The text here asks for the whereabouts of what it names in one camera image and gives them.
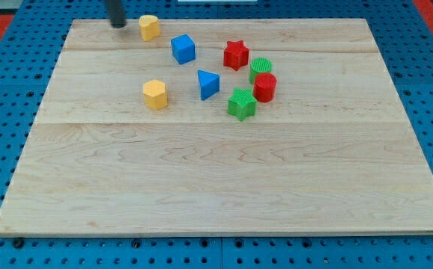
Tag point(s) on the yellow hexagon block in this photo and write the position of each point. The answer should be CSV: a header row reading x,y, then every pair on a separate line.
x,y
155,95

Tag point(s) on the wooden board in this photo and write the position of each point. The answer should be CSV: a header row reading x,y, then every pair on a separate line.
x,y
333,154

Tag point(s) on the green star block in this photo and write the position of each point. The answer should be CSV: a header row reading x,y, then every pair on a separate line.
x,y
242,104

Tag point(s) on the blue triangle block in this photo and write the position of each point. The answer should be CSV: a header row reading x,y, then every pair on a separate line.
x,y
208,84

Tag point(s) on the red cylinder block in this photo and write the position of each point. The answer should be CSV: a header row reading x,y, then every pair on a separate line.
x,y
264,87

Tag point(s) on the red star block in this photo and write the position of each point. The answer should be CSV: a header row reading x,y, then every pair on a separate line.
x,y
235,55

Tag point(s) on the green cylinder block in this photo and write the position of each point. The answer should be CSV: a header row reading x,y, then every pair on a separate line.
x,y
257,66

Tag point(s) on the blue cube block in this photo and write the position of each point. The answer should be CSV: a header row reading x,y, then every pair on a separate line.
x,y
183,49

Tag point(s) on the yellow heart block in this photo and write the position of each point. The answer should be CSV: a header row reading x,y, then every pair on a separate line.
x,y
149,27

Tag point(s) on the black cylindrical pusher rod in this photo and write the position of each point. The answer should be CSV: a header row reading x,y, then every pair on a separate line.
x,y
116,13

